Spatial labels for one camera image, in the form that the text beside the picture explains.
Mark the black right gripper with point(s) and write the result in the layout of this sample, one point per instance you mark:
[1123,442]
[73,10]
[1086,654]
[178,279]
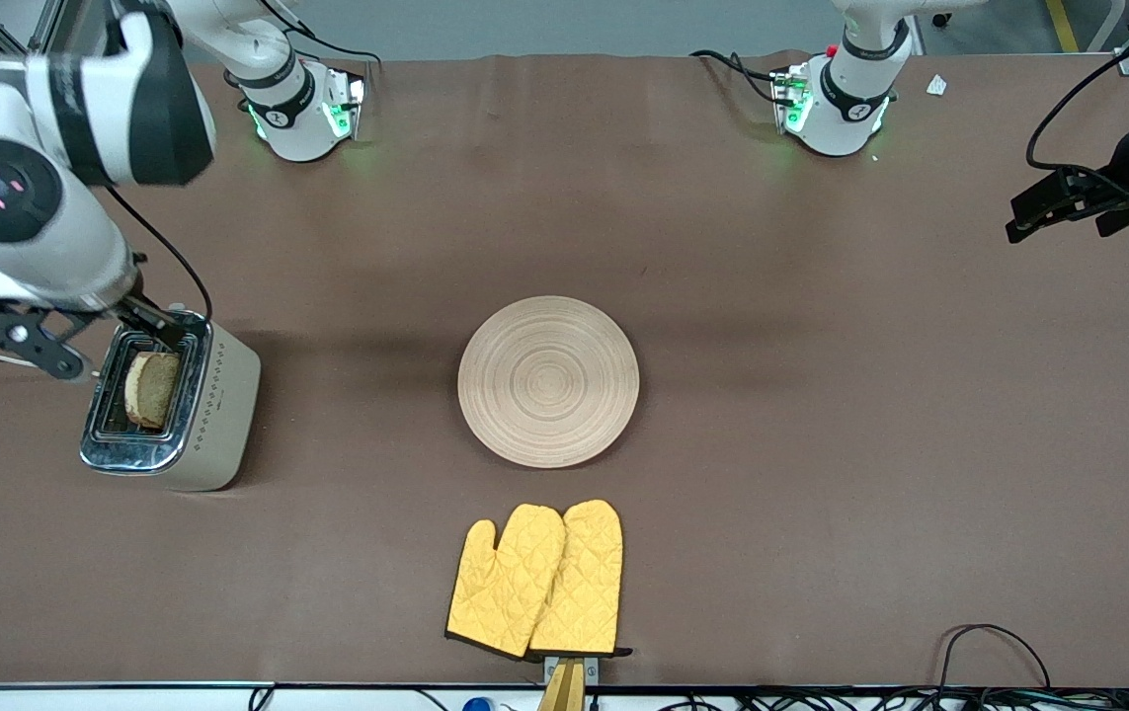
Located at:
[147,318]

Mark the brown bread slice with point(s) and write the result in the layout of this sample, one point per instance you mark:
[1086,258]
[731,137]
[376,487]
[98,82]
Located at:
[151,390]

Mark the round wooden plate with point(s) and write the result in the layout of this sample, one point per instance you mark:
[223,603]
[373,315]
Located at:
[549,380]

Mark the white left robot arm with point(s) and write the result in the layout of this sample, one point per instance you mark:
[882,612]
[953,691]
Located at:
[846,109]

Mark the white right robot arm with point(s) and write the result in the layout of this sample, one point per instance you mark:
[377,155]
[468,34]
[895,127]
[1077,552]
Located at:
[40,227]

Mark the silver and beige toaster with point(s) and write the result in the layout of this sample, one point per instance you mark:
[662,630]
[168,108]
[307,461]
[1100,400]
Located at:
[218,415]

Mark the white paper scrap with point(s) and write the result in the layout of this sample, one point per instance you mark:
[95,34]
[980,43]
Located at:
[936,85]

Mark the black caster wheel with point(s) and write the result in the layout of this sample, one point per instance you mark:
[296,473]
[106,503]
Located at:
[941,19]

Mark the yellow quilted oven mitt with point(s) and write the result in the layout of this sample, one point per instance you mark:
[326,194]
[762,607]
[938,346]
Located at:
[589,583]
[505,583]

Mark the blue round cap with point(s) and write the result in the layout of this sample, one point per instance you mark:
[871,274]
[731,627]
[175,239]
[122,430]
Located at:
[477,705]

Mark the aluminium frame profile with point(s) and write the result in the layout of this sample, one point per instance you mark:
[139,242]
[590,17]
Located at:
[50,12]

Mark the wooden clamp with grey bracket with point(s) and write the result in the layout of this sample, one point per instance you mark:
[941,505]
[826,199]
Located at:
[564,686]

